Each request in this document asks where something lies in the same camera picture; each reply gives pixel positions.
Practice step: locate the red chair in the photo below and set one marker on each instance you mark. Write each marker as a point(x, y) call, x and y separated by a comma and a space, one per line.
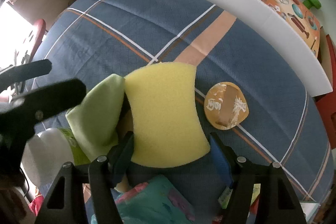
point(39, 27)

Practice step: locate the white box tray mint edge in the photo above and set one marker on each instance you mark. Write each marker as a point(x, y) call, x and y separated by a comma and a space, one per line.
point(309, 211)

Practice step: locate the red cardboard box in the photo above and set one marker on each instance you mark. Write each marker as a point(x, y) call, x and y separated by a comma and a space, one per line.
point(329, 113)

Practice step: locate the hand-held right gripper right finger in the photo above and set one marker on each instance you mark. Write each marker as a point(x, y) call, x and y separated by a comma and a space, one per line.
point(220, 158)

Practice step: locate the yellow sponge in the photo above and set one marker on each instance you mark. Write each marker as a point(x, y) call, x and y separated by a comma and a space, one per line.
point(162, 113)

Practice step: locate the teal plastic packet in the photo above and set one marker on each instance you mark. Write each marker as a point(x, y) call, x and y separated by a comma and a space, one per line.
point(147, 203)

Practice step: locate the blue plaid blanket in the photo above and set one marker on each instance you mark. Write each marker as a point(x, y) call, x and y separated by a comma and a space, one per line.
point(131, 29)

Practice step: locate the white plastic bottle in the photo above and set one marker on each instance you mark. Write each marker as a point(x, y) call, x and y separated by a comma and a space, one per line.
point(47, 150)

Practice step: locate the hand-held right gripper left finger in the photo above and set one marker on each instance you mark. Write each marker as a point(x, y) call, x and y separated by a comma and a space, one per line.
point(123, 158)

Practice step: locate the white foam board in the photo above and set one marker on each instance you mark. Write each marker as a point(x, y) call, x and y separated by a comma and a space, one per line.
point(262, 19)

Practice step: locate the green tissue packet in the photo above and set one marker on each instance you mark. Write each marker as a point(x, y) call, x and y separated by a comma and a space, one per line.
point(224, 197)
point(76, 153)

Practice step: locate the light green cloth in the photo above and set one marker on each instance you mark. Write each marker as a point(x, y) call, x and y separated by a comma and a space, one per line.
point(97, 113)

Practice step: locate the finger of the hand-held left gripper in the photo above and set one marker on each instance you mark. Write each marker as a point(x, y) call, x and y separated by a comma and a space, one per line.
point(31, 69)
point(60, 95)

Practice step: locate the round orange bread toy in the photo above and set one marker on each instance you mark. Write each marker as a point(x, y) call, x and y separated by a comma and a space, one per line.
point(225, 106)

